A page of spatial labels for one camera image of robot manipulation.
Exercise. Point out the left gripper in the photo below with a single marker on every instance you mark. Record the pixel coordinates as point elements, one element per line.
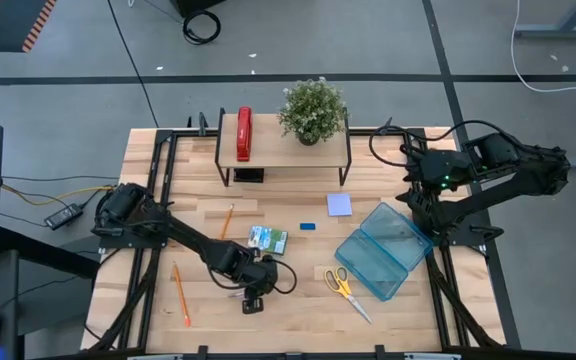
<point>263,280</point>

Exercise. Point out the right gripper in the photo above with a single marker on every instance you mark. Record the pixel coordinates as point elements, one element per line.
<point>435,170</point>

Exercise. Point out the green blue crayon box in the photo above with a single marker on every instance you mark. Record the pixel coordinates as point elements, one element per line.
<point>268,240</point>

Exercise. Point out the orange wooden pencil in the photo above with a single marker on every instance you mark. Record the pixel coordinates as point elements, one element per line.
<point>181,295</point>
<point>226,222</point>

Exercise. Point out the small blue eraser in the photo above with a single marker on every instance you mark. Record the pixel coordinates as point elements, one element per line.
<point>307,226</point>

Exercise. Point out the blue transparent pencil case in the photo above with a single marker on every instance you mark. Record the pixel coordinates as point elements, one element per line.
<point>393,235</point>

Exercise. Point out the lilac sticky note pad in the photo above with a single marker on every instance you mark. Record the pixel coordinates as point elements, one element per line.
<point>339,205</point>

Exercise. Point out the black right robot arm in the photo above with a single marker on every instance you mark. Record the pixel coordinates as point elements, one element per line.
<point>508,192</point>

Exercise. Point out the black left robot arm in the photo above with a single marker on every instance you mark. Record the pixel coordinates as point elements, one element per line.
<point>188,237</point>

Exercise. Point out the small black box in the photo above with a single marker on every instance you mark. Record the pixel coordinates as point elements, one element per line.
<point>248,175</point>

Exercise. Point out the wooden shelf riser black legs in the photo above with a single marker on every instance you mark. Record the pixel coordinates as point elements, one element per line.
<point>278,152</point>

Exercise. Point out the green potted plant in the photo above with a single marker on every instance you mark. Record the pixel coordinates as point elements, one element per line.
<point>312,112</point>

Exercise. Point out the red stapler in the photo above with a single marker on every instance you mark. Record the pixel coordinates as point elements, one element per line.
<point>244,135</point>

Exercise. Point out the black power adapter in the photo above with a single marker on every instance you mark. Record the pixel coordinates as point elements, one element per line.
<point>63,216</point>

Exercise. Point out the black side desk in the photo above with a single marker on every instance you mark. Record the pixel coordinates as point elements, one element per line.
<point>43,252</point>

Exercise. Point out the black floor box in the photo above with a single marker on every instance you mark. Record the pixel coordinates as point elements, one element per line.
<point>193,5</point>

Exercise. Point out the black frame clamp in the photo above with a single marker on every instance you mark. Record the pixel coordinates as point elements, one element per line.
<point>379,351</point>
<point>108,231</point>
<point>201,124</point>
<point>386,126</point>
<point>485,231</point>
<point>202,351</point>

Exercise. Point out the silver bracket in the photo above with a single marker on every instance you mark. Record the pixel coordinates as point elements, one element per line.
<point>155,357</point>
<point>433,357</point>

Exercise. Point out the black metal table frame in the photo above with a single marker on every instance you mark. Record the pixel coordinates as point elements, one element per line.
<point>188,133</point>

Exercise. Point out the grey table leg frame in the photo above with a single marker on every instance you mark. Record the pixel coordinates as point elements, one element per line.
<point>558,31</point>

